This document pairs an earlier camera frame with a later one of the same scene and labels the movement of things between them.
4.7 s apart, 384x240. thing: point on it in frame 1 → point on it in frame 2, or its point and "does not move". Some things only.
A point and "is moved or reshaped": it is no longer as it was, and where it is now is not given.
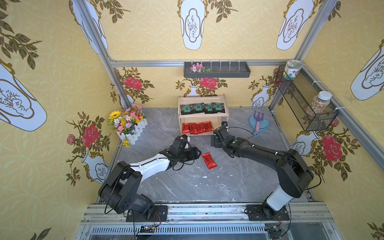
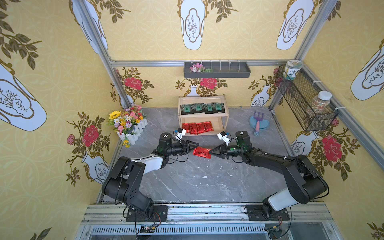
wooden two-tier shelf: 201,114 does not move
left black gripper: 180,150 → 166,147
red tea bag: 209,161 is moved or reshaped
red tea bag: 193,128 does not move
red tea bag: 201,127 does not move
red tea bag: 185,127 does not move
